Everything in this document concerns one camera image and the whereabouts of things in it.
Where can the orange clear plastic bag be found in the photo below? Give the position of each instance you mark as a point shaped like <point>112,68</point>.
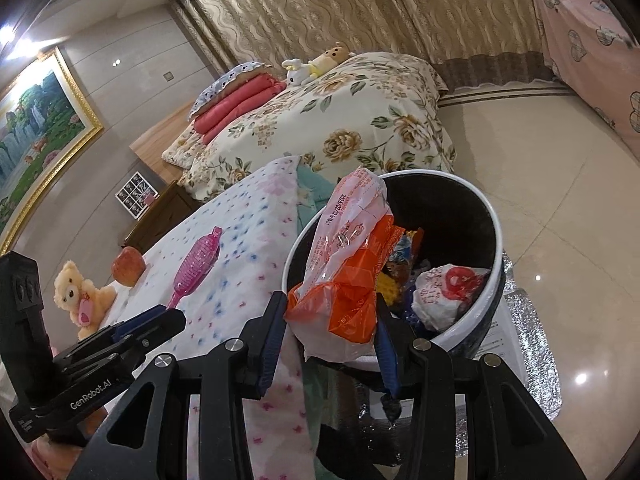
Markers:
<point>332,312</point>

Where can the white round trash bin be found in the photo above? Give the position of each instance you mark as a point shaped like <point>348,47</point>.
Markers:
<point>460,227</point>

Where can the wooden headboard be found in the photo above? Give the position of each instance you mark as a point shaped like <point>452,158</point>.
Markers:
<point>150,146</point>

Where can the white dotted bed cover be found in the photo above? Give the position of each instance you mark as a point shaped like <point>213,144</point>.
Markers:
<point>259,221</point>

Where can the pink toy hairbrush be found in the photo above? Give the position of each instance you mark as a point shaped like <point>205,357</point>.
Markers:
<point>195,266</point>

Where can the floral bed quilt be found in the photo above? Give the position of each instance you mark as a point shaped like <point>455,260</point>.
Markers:
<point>378,110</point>

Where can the gold framed landscape painting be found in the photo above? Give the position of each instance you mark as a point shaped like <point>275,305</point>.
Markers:
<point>46,122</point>

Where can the white red paper wrapper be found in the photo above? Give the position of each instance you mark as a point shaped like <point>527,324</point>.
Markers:
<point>445,293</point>

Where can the folded red blanket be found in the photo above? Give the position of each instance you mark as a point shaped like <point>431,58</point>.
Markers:
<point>241,99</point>

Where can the blue white patterned pillow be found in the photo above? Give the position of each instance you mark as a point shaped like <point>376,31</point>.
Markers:
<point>226,84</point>

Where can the yellow bear plush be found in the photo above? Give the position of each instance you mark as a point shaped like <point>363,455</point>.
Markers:
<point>329,59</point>

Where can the silver foil mat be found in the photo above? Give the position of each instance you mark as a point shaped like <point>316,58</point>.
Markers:
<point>514,332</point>

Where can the beige teddy bear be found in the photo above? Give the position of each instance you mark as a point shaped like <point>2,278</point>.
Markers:
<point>86,304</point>

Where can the red foil snack wrapper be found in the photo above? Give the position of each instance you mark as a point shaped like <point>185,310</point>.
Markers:
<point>400,262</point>

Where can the white rabbit plush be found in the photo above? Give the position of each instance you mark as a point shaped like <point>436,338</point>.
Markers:
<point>299,73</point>

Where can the floral pillow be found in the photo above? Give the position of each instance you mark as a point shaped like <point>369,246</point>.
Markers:
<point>182,152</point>

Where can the yellow foam fruit net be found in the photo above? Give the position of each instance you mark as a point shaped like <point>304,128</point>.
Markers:
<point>388,288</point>

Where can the left hand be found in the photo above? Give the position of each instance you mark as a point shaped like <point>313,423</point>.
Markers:
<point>56,460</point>

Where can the red apple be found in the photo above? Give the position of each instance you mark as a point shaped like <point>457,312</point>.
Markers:
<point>128,266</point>

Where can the wooden nightstand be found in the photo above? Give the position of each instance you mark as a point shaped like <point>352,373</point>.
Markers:
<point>171,207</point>

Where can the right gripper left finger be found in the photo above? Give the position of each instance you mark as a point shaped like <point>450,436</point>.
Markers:
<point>146,434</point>

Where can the pink heart patterned cover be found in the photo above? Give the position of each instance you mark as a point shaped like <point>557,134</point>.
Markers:
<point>586,47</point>

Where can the black white photo frame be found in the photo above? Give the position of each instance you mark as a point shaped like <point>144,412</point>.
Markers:
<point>136,195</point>

